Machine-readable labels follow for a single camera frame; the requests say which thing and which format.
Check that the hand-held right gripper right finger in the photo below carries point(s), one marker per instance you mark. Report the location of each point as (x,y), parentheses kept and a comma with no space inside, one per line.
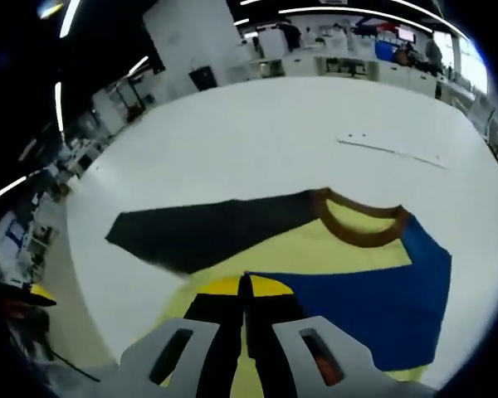
(274,331)

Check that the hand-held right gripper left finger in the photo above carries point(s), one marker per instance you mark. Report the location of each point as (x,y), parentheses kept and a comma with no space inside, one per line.
(216,331)

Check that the yellow blue black garment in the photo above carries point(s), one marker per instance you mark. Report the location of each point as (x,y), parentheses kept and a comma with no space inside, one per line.
(357,302)

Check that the white ceiling light strip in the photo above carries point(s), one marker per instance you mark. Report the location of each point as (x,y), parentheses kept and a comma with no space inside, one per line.
(59,108)
(6,190)
(68,20)
(241,22)
(139,65)
(336,8)

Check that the long white counter cabinet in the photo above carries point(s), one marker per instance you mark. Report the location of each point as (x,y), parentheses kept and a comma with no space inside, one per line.
(299,64)

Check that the white square pillar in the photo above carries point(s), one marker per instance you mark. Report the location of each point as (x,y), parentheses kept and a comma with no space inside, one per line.
(191,37)

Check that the white office chair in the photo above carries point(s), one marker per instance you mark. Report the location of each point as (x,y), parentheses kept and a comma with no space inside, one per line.
(491,128)

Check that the blue barrel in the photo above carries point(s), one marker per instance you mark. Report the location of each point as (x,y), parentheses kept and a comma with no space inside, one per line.
(384,51)

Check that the monitor with pink screen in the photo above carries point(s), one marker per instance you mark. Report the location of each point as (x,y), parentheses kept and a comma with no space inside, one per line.
(406,34)

